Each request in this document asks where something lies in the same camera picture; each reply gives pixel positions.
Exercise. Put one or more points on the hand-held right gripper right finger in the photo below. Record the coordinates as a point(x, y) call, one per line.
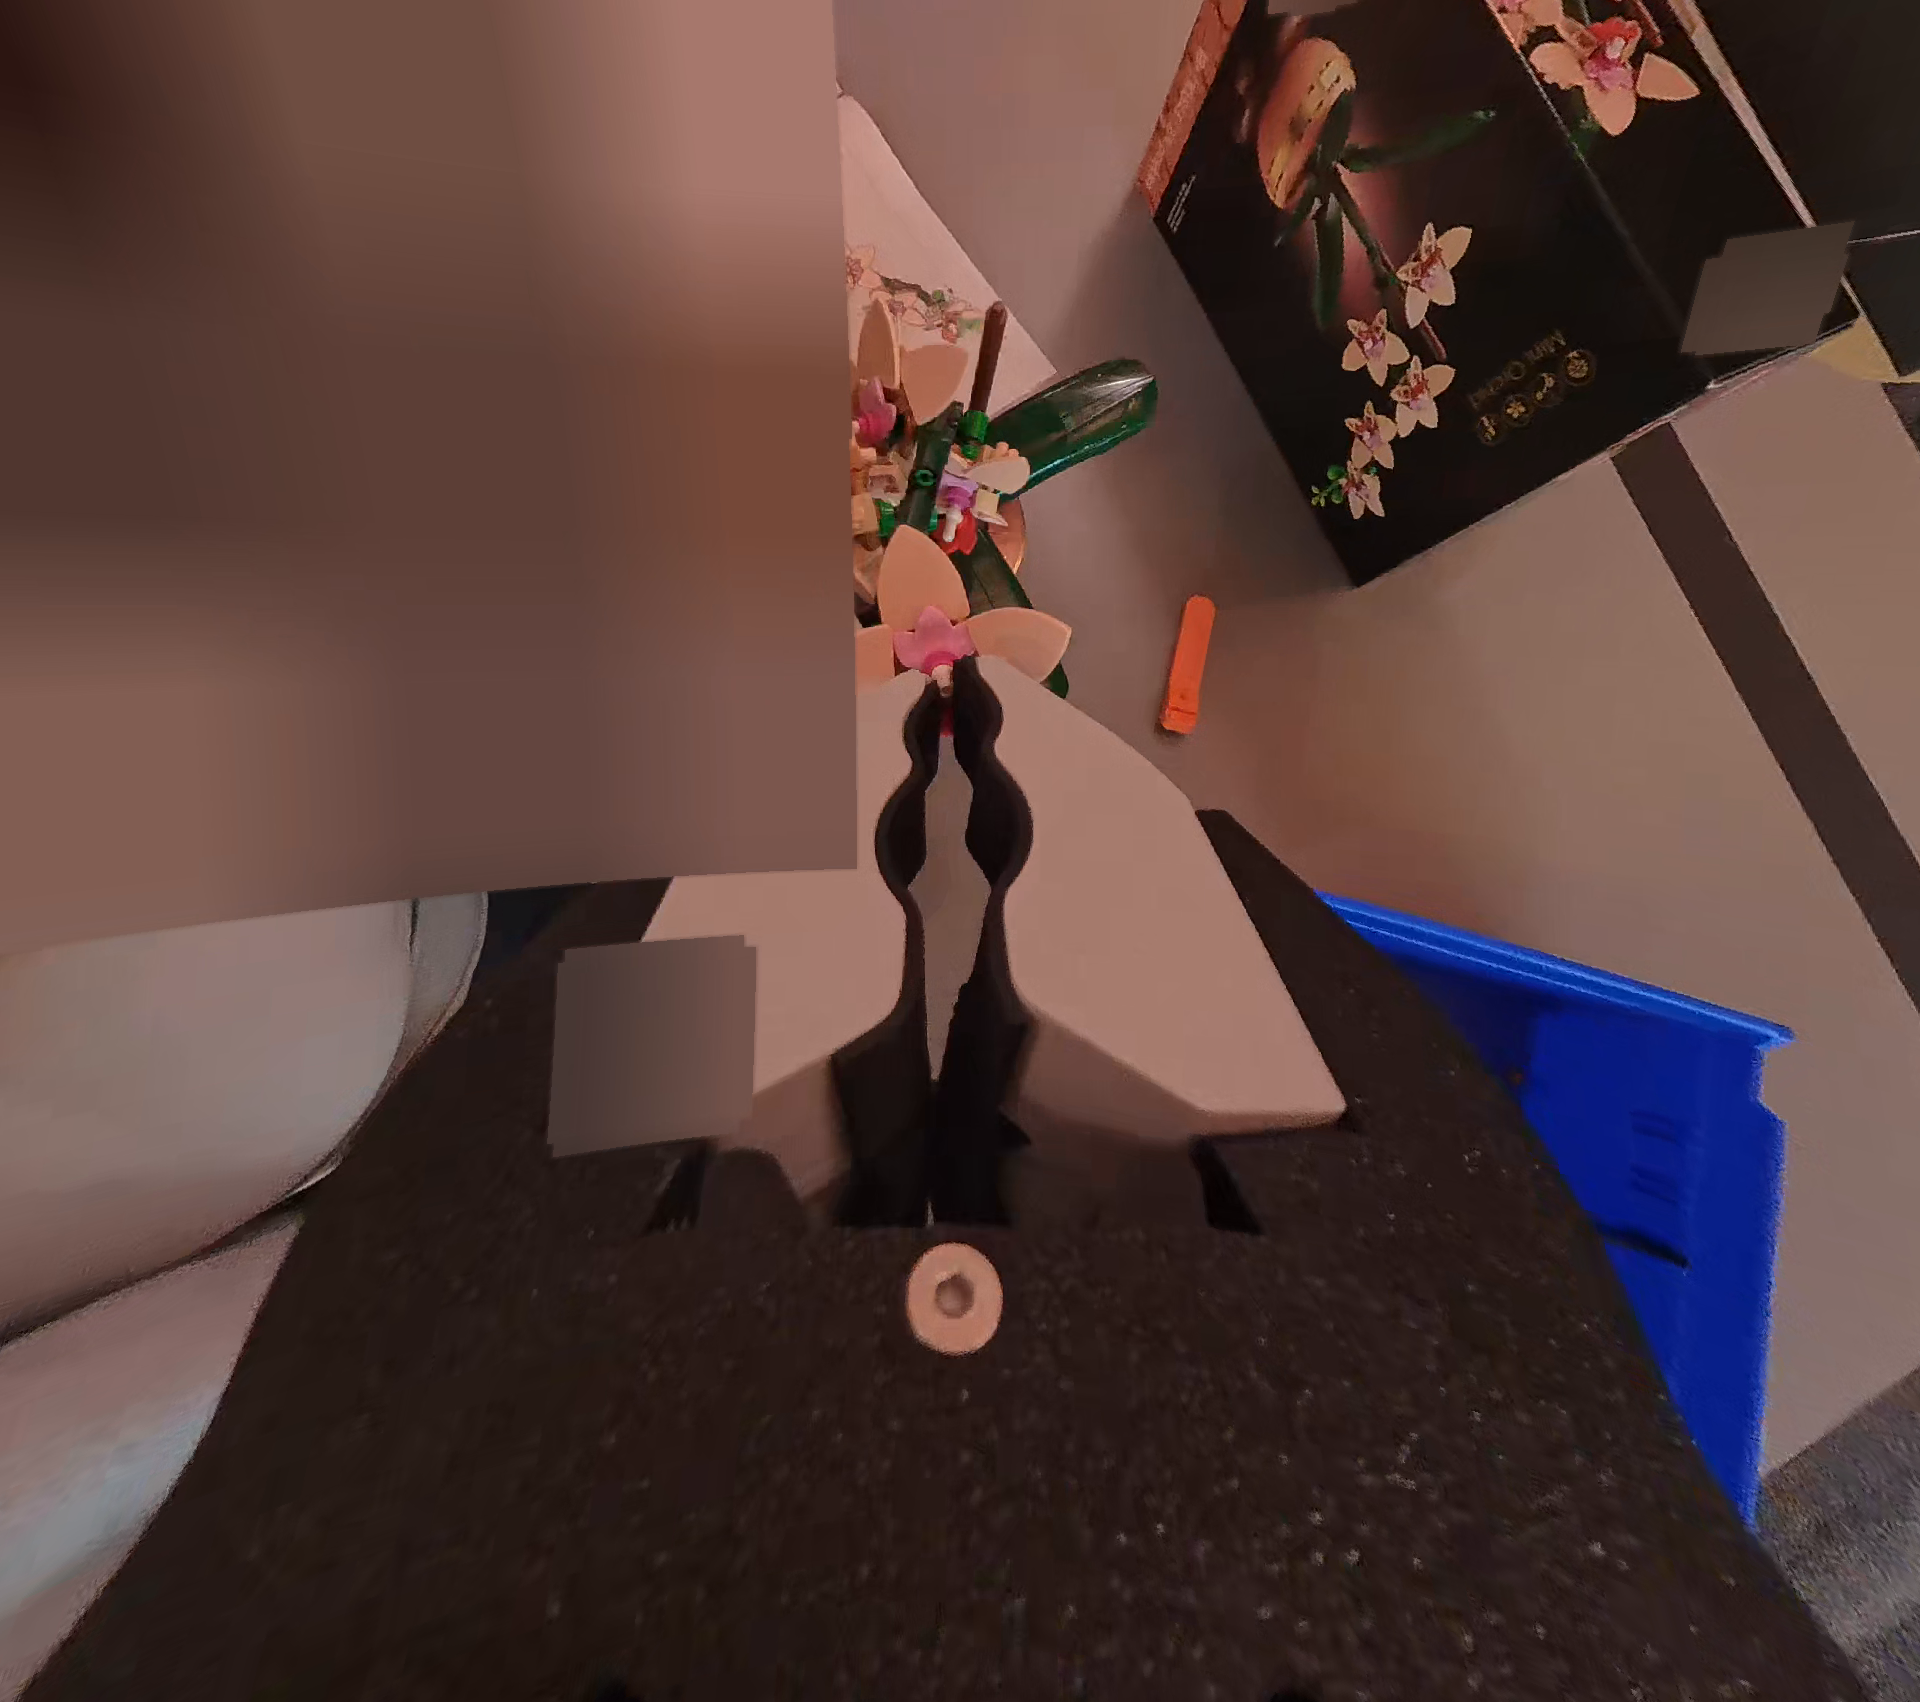
point(1140, 953)

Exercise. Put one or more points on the cream pink toy brick flower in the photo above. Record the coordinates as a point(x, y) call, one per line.
point(915, 576)

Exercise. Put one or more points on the black orchid set box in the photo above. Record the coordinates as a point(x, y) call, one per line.
point(1501, 276)

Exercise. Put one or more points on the toy brick orchid plant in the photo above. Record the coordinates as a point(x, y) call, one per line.
point(1081, 413)

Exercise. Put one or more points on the blue plastic bin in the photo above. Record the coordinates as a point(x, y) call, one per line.
point(1620, 1102)

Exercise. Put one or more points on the orchid instruction booklet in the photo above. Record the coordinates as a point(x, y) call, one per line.
point(900, 216)

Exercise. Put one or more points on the orange brick separator tool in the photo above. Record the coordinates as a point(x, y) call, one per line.
point(1189, 667)

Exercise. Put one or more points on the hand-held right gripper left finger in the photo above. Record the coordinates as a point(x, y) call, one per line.
point(810, 982)

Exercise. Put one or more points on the person's leg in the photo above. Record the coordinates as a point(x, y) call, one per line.
point(150, 1132)

